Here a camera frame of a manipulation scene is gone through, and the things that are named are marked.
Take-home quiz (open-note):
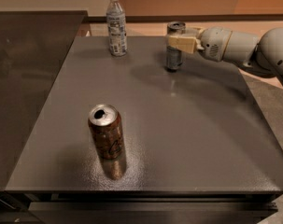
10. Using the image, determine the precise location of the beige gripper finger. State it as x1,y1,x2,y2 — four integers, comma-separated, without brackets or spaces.
167,35,205,54
185,27,205,37

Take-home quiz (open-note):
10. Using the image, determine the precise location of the blue silver redbull can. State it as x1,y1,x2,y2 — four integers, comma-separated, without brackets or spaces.
166,21,186,72

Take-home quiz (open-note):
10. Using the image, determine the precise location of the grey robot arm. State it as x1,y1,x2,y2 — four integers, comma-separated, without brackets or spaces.
167,27,283,87

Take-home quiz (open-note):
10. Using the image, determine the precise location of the brown opened soda can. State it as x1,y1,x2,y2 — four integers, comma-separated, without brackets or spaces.
88,104,124,160

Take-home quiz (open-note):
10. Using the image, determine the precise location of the clear plastic water bottle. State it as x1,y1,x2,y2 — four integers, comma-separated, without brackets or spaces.
106,0,127,57

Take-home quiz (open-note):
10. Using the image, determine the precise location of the dark side table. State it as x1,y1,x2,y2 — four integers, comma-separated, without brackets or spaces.
0,10,87,191

